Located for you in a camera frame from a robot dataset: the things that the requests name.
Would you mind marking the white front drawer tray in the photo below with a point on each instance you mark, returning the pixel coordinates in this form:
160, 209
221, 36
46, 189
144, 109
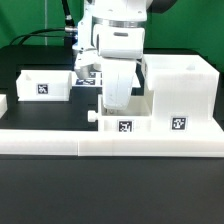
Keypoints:
135, 118

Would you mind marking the white drawer cabinet box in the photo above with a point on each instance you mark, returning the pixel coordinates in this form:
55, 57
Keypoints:
183, 89

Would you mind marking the white marker sheet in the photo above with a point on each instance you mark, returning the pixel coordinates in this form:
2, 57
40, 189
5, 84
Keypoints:
94, 80

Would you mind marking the white block left edge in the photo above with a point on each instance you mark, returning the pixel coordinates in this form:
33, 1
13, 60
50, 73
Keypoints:
3, 104

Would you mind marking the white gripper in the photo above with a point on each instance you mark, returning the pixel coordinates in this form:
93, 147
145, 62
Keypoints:
117, 77

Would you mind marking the white L-shaped fence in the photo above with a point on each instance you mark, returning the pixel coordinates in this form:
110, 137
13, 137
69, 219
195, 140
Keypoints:
78, 143

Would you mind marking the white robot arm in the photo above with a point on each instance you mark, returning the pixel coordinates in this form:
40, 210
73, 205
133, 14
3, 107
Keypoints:
111, 37

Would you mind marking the white drawer tray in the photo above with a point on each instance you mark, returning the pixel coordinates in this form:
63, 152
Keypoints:
135, 118
44, 85

